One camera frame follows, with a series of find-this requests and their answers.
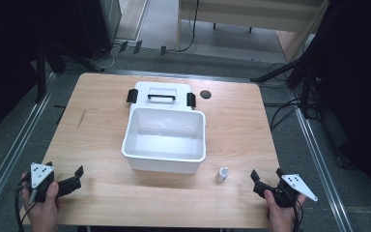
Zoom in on person's left hand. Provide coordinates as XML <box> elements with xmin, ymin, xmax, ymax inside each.
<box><xmin>20</xmin><ymin>172</ymin><xmax>63</xmax><ymax>228</ymax></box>

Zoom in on white plastic storage box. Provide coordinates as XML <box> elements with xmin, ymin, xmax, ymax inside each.
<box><xmin>121</xmin><ymin>106</ymin><xmax>207</xmax><ymax>175</ymax></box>

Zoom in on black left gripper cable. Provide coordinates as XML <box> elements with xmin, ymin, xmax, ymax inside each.
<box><xmin>14</xmin><ymin>182</ymin><xmax>33</xmax><ymax>232</ymax></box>

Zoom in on black tripod stand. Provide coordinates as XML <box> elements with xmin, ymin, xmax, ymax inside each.
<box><xmin>250</xmin><ymin>47</ymin><xmax>325</xmax><ymax>119</ymax></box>

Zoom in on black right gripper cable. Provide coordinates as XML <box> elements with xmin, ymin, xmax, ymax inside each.
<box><xmin>290</xmin><ymin>198</ymin><xmax>304</xmax><ymax>232</ymax></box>

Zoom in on small white bottle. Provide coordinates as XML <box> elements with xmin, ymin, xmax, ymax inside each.
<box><xmin>215</xmin><ymin>166</ymin><xmax>230</xmax><ymax>184</ymax></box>

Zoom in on black hanging cable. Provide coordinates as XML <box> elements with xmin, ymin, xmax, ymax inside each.
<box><xmin>175</xmin><ymin>0</ymin><xmax>201</xmax><ymax>53</ymax></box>

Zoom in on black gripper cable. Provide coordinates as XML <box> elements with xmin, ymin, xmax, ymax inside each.
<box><xmin>290</xmin><ymin>198</ymin><xmax>304</xmax><ymax>232</ymax></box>
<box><xmin>14</xmin><ymin>182</ymin><xmax>33</xmax><ymax>232</ymax></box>

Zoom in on black metal stand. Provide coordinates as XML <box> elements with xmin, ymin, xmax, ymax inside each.
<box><xmin>33</xmin><ymin>30</ymin><xmax>105</xmax><ymax>104</ymax></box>

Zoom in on metal floor rail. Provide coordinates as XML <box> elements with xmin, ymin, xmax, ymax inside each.
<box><xmin>288</xmin><ymin>88</ymin><xmax>356</xmax><ymax>232</ymax></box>
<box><xmin>0</xmin><ymin>72</ymin><xmax>57</xmax><ymax>223</ymax></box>

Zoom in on white floor cable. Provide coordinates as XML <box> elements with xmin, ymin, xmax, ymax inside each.
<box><xmin>99</xmin><ymin>43</ymin><xmax>125</xmax><ymax>71</ymax></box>

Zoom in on person's right hand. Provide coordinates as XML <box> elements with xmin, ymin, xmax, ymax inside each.
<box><xmin>264</xmin><ymin>188</ymin><xmax>307</xmax><ymax>232</ymax></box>

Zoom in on white lid with black handle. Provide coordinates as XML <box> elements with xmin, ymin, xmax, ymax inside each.
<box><xmin>126</xmin><ymin>81</ymin><xmax>197</xmax><ymax>112</ymax></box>

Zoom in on black curtain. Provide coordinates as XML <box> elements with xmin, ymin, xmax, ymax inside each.
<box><xmin>315</xmin><ymin>0</ymin><xmax>371</xmax><ymax>207</ymax></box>
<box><xmin>0</xmin><ymin>0</ymin><xmax>88</xmax><ymax>146</ymax></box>

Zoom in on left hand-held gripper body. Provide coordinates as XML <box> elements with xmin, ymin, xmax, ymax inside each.
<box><xmin>28</xmin><ymin>162</ymin><xmax>82</xmax><ymax>204</ymax></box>

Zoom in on light wooden bench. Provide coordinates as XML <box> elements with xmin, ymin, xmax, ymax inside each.
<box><xmin>176</xmin><ymin>0</ymin><xmax>331</xmax><ymax>63</ymax></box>

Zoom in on dark cabinet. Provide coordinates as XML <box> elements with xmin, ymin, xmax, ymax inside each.
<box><xmin>76</xmin><ymin>0</ymin><xmax>124</xmax><ymax>60</ymax></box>

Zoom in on black floor cables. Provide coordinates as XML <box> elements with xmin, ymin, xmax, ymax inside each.
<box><xmin>263</xmin><ymin>62</ymin><xmax>320</xmax><ymax>131</ymax></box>

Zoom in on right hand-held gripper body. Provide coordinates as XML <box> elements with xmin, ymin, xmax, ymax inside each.
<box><xmin>252</xmin><ymin>174</ymin><xmax>319</xmax><ymax>209</ymax></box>

